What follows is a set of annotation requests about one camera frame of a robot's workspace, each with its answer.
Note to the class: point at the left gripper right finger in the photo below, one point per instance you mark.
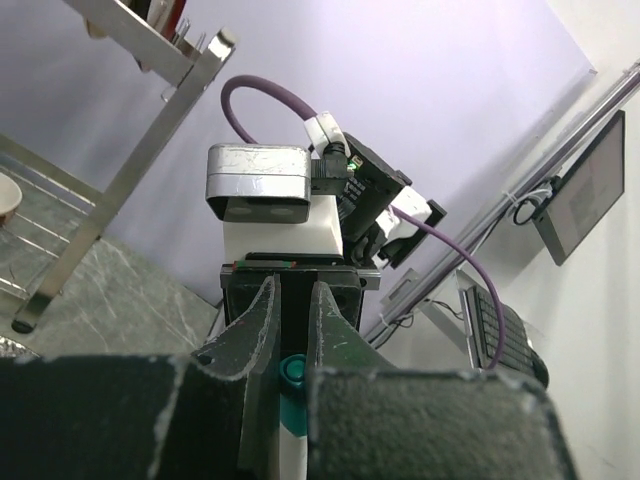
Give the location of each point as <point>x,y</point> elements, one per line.
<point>368,419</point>

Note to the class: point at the teal pen cap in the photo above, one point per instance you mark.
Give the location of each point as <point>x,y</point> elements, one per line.
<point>292,370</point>

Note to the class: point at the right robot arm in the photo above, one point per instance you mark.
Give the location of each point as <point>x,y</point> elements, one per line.
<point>381,216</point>

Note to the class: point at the small white red bowl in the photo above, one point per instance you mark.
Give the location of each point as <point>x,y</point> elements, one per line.
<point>11,197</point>

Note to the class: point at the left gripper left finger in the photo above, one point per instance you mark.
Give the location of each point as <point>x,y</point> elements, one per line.
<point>212,414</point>

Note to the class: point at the black monitor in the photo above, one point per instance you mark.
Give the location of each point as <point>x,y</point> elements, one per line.
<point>585,194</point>

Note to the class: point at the white pen teal tip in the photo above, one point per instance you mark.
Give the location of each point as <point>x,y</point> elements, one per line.
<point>293,451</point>

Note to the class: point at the metal dish rack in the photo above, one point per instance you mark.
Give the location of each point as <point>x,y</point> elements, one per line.
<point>84,105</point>

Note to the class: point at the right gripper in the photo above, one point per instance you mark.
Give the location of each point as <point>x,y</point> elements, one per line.
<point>241,279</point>

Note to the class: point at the black keyboard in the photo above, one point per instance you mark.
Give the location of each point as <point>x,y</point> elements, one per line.
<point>483,330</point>

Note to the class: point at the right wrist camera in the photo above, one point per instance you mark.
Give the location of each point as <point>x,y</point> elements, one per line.
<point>263,196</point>

